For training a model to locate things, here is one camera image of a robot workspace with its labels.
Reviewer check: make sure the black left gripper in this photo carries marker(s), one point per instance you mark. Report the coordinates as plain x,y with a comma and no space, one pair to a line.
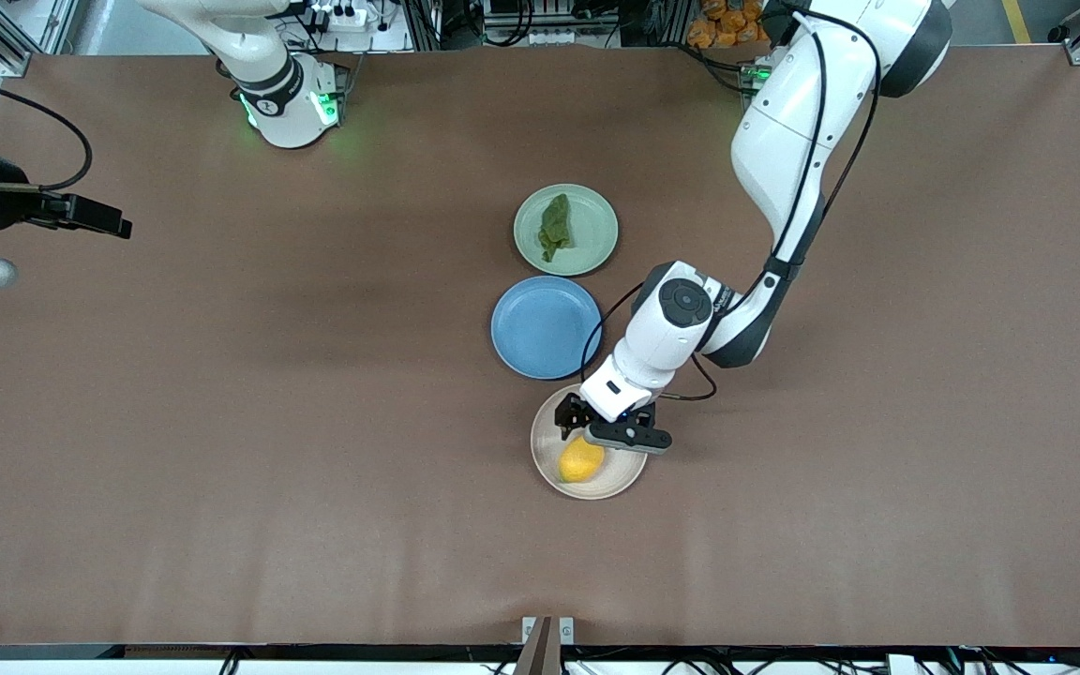
574,411

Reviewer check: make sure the yellow lemon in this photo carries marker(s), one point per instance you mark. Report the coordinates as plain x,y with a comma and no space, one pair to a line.
582,464

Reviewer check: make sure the green lettuce leaf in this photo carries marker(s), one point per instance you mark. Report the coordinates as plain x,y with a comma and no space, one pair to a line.
556,228

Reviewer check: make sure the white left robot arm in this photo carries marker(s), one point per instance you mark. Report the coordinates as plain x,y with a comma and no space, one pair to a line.
784,141

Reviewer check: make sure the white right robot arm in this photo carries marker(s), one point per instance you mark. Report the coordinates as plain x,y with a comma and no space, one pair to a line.
277,94

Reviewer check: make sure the beige plate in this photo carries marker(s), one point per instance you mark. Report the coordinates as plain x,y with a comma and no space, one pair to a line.
617,473

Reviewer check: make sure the blue plate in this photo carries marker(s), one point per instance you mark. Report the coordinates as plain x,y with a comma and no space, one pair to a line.
547,328

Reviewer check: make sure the light green plate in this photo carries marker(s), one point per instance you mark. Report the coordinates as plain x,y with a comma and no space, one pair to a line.
596,234

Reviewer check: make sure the white power strip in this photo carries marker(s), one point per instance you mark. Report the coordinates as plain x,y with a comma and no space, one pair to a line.
343,16

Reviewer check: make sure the metal equipment rack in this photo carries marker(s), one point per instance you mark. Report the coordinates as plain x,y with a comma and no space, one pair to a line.
427,23

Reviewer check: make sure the small white adapter box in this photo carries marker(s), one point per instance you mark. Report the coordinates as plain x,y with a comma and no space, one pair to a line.
901,666

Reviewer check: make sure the orange snack packets bag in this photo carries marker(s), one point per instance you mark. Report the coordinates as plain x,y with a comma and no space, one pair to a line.
727,28

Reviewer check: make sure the metal bracket with brown post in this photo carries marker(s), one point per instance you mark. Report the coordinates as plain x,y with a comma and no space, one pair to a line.
547,647

